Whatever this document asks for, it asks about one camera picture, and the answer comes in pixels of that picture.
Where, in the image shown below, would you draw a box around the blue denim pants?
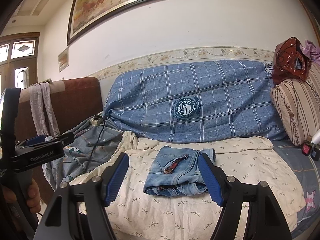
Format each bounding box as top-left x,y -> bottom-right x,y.
143,146 -> 216,197

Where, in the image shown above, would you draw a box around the person's left hand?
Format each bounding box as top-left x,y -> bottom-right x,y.
2,179 -> 41,214

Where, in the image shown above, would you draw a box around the cream leaf-print blanket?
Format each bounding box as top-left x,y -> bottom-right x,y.
68,130 -> 307,240

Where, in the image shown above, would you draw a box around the grey cloth on headboard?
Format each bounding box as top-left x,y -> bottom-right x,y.
29,82 -> 60,137

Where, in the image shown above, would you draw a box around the grey patterned bedsheet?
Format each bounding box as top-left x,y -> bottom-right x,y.
42,119 -> 123,190

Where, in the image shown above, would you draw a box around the small red bottle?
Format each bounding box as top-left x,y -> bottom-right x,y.
302,135 -> 313,156

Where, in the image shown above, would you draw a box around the white power strip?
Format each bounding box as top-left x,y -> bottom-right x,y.
90,115 -> 103,126

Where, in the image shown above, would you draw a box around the brown headboard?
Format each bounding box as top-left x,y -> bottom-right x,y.
33,77 -> 103,204

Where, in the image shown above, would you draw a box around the white tube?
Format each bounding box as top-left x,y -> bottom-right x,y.
311,129 -> 320,145

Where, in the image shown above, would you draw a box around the wooden door with windows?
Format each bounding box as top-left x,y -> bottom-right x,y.
1,32 -> 40,92

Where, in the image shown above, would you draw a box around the small framed picture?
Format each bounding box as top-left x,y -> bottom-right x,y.
58,48 -> 69,72

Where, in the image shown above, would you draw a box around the striped beige pillow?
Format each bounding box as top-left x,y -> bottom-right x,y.
271,62 -> 319,146

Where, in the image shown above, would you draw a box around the red-brown bag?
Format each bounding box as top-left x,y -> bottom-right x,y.
272,37 -> 311,86

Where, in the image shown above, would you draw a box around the purple cloth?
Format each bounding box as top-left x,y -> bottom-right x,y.
301,40 -> 320,65

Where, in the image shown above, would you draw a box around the black power cable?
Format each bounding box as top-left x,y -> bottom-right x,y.
85,115 -> 108,173

